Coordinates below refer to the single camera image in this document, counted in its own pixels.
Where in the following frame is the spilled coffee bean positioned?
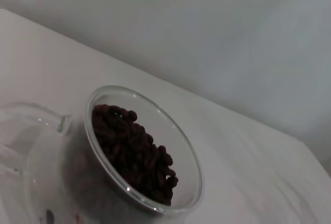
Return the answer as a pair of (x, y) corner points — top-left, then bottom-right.
(45, 209), (56, 224)

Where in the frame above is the clear glass cup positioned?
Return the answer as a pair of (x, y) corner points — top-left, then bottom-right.
(0, 85), (205, 224)

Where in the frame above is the pile of coffee beans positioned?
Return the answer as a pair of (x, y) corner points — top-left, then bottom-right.
(92, 104), (179, 206)

